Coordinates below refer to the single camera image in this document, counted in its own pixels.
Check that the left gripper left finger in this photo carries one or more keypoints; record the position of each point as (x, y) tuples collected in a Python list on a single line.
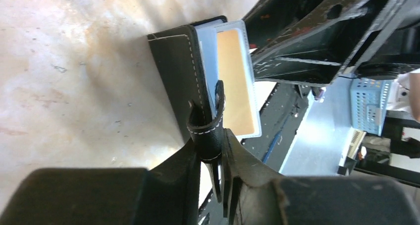
[(166, 195)]

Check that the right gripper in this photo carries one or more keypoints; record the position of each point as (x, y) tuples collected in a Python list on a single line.
[(314, 41)]

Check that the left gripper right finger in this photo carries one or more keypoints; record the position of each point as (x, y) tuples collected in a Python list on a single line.
[(255, 194)]

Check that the gold credit card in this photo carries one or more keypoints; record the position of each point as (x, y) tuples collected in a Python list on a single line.
[(238, 113)]

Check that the black leather card holder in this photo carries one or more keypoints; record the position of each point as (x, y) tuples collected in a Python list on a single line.
[(187, 62)]

